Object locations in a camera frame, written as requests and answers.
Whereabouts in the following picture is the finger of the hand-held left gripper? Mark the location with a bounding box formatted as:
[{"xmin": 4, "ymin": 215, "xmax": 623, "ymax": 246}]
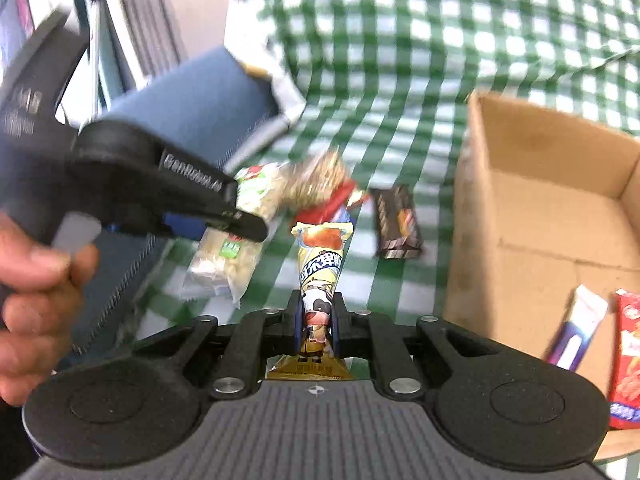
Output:
[{"xmin": 150, "ymin": 145, "xmax": 271, "ymax": 243}]

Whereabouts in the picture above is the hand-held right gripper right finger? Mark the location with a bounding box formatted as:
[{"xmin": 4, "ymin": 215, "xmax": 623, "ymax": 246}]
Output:
[{"xmin": 330, "ymin": 291, "xmax": 501, "ymax": 401}]

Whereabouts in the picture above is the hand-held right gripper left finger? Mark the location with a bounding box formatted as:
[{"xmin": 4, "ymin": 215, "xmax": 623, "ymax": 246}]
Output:
[{"xmin": 132, "ymin": 290, "xmax": 306, "ymax": 401}]

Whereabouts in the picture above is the yellow cow print snack packet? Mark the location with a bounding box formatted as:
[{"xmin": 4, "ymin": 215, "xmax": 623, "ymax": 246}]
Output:
[{"xmin": 265, "ymin": 222, "xmax": 358, "ymax": 381}]

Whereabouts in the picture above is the clear cracker packet green label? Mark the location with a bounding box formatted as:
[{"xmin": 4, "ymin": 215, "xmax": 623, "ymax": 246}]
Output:
[{"xmin": 182, "ymin": 160, "xmax": 296, "ymax": 306}]

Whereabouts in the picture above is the brown cardboard box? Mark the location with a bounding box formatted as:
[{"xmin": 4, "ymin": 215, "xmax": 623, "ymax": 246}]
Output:
[{"xmin": 442, "ymin": 89, "xmax": 640, "ymax": 463}]

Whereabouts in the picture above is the person's left hand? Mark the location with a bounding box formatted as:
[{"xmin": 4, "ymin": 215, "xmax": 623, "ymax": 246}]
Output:
[{"xmin": 0, "ymin": 210, "xmax": 101, "ymax": 407}]

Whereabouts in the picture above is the golden grain snack packet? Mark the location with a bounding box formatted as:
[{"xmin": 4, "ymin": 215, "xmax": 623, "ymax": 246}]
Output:
[{"xmin": 280, "ymin": 147, "xmax": 351, "ymax": 211}]

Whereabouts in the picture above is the dark brown snack packet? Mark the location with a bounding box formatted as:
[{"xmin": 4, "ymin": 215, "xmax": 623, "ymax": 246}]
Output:
[{"xmin": 372, "ymin": 186, "xmax": 425, "ymax": 260}]

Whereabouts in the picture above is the green checked cloth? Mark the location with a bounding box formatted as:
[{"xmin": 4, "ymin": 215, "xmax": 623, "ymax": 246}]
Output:
[{"xmin": 135, "ymin": 0, "xmax": 640, "ymax": 356}]

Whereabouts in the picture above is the white and purple snack packet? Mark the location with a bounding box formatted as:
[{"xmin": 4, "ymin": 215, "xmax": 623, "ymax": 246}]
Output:
[{"xmin": 542, "ymin": 284, "xmax": 610, "ymax": 372}]

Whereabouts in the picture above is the red chip snack packet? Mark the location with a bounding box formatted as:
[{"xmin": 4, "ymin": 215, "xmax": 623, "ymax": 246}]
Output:
[{"xmin": 607, "ymin": 288, "xmax": 640, "ymax": 431}]

